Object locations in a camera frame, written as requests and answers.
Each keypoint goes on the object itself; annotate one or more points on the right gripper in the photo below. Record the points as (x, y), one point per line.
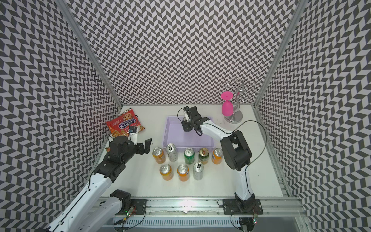
(185, 125)

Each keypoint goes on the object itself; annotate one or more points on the green gold-top can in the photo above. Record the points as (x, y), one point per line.
(203, 155)

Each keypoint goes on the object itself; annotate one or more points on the orange Fanta can back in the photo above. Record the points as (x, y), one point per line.
(183, 172)

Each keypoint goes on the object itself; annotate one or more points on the lilac plastic basket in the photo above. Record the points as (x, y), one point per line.
(174, 134)

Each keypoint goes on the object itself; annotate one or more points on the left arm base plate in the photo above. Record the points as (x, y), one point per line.
(138, 205)

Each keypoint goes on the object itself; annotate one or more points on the pink wine glass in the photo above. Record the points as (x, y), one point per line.
(227, 106)

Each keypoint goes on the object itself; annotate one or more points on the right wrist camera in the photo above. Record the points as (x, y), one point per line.
(187, 113)

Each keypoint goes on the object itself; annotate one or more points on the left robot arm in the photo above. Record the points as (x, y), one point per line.
(77, 217)

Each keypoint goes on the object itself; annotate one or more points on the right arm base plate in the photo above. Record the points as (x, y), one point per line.
(248, 207)

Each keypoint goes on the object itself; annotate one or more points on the white patterned can back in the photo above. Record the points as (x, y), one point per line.
(198, 170)

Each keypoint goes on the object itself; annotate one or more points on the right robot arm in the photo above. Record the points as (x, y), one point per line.
(236, 151)

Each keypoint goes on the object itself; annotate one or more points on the red candy bag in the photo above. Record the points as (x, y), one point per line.
(120, 125)

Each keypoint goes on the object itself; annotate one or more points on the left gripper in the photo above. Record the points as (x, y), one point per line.
(141, 150)

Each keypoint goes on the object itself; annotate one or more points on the silver tall can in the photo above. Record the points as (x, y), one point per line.
(172, 152)

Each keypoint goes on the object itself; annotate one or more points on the orange fanta can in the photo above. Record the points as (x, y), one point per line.
(183, 172)
(166, 172)
(217, 156)

